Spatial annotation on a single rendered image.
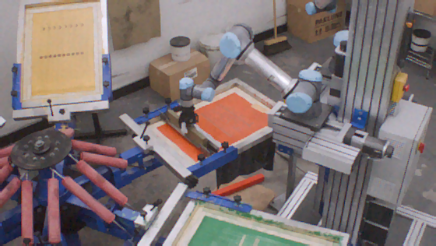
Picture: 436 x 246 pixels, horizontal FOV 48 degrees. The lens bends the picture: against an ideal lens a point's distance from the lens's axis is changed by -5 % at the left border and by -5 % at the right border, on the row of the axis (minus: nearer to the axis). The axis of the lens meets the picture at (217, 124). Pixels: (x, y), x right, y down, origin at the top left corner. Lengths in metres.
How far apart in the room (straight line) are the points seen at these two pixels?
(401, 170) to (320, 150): 0.48
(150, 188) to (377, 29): 2.33
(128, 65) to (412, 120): 3.07
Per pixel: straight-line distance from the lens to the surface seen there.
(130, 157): 2.79
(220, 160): 2.81
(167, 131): 3.08
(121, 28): 4.81
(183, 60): 5.07
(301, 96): 2.44
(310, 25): 6.00
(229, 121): 3.14
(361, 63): 2.62
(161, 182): 4.15
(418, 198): 4.23
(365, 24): 2.54
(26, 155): 2.52
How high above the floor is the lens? 2.81
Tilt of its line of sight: 37 degrees down
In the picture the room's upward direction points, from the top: 2 degrees counter-clockwise
